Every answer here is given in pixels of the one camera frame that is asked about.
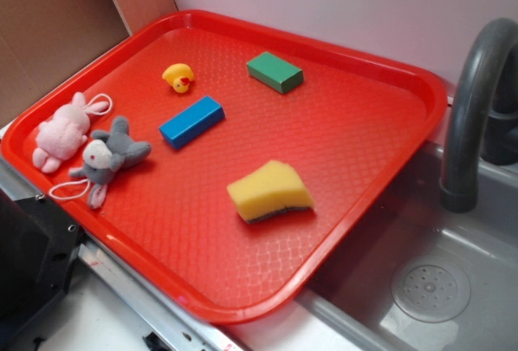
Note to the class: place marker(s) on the grey plush bunny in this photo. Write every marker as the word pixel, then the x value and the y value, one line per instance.
pixel 105 155

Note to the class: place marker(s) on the blue rectangular block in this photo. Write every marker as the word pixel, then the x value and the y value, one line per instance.
pixel 192 122

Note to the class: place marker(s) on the grey toy sink basin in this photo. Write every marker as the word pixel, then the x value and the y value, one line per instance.
pixel 412 276

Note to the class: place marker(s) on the red plastic tray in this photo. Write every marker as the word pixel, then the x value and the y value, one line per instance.
pixel 348 129

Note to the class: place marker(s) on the green rectangular block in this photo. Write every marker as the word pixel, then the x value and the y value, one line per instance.
pixel 275 73

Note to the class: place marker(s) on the yellow sponge with grey pad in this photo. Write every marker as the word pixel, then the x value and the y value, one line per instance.
pixel 274 188

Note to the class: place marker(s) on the brown cardboard panel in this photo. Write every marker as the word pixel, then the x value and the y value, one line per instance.
pixel 44 42

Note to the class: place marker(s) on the yellow rubber duck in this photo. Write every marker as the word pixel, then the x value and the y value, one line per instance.
pixel 179 76

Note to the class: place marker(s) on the pink plush bunny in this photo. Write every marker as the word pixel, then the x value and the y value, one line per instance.
pixel 60 138

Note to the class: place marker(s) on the grey toy faucet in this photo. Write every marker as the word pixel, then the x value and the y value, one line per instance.
pixel 483 120

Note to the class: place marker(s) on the silver metal rail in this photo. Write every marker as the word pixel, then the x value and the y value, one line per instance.
pixel 105 307

